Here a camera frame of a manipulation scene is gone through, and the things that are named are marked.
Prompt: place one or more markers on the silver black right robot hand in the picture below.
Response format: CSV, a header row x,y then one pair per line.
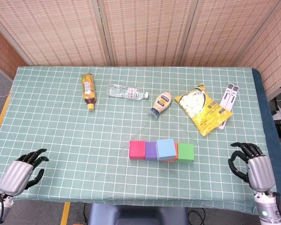
x,y
261,171

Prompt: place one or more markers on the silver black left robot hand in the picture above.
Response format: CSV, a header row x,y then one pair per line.
x,y
16,173

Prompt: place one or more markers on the green foam block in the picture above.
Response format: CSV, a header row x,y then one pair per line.
x,y
185,152

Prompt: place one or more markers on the orange foam block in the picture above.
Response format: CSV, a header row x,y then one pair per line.
x,y
176,155

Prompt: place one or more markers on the blue foam block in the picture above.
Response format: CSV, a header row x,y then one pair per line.
x,y
166,148

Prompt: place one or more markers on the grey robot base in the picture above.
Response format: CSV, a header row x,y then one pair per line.
x,y
135,214

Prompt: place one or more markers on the blue table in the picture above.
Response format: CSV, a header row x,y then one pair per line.
x,y
264,98

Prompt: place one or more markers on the green checkered tablecloth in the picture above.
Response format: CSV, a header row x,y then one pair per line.
x,y
84,140

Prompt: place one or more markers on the white card package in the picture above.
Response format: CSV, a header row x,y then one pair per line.
x,y
229,97

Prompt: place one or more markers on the yellow snack bag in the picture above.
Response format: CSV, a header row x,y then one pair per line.
x,y
204,110

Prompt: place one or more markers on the yellow tea bottle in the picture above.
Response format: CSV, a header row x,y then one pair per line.
x,y
89,90

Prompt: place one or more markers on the purple foam block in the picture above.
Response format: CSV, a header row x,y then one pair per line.
x,y
150,151

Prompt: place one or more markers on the mayonnaise squeeze bottle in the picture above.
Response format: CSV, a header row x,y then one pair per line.
x,y
162,102

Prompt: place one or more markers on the pink foam block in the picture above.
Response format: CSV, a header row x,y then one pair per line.
x,y
137,150

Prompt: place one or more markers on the clear water bottle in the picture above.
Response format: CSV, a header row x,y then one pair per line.
x,y
126,92

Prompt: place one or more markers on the bamboo folding screen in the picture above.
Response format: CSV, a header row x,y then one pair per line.
x,y
150,30

